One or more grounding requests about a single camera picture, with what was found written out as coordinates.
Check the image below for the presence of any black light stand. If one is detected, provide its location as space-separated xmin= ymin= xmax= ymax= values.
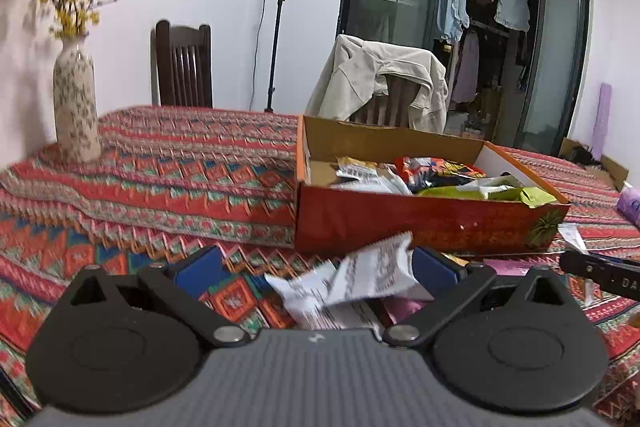
xmin=264 ymin=0 xmax=301 ymax=114

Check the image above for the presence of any light green snack packet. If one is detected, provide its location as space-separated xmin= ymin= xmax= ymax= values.
xmin=417 ymin=176 xmax=523 ymax=200

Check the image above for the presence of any orange cardboard box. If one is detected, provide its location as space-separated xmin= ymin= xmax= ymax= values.
xmin=294 ymin=114 xmax=572 ymax=258

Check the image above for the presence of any pink snack packet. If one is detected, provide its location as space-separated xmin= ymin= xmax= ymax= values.
xmin=382 ymin=297 xmax=426 ymax=325
xmin=482 ymin=259 xmax=536 ymax=278

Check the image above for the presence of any floral ceramic vase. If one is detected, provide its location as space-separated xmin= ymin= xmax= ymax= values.
xmin=52 ymin=34 xmax=103 ymax=164

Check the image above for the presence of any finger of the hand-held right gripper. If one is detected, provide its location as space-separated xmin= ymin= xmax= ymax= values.
xmin=559 ymin=251 xmax=640 ymax=300

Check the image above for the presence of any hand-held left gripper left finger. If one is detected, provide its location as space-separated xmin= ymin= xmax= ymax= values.
xmin=67 ymin=246 xmax=252 ymax=349

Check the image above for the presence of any lilac hanging garment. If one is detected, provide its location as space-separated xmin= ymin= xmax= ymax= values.
xmin=450 ymin=32 xmax=481 ymax=105

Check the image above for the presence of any purple tissue pack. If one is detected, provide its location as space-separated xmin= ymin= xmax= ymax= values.
xmin=616 ymin=184 xmax=640 ymax=228

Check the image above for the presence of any white snack packet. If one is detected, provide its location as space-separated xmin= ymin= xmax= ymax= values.
xmin=337 ymin=172 xmax=413 ymax=196
xmin=557 ymin=223 xmax=591 ymax=255
xmin=327 ymin=231 xmax=433 ymax=308
xmin=265 ymin=259 xmax=386 ymax=333

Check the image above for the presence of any purple rolled yoga mat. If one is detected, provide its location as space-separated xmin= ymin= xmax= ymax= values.
xmin=591 ymin=83 xmax=613 ymax=160

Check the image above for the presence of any beige jacket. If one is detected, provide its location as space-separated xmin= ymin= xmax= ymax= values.
xmin=305 ymin=34 xmax=450 ymax=134

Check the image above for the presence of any dark wooden chair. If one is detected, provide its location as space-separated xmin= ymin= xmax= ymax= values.
xmin=151 ymin=19 xmax=215 ymax=108

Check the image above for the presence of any brown cardboard floor box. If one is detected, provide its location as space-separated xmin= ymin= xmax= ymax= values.
xmin=557 ymin=137 xmax=631 ymax=192

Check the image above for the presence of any black lamp cable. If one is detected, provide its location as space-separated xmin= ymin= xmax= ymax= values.
xmin=247 ymin=0 xmax=278 ymax=112

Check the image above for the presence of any red chip bag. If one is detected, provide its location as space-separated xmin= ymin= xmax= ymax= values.
xmin=395 ymin=156 xmax=488 ymax=195

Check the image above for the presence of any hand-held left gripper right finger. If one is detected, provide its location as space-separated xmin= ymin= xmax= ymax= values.
xmin=382 ymin=246 xmax=578 ymax=349

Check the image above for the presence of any brown wooden chair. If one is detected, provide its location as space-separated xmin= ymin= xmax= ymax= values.
xmin=350 ymin=74 xmax=421 ymax=128

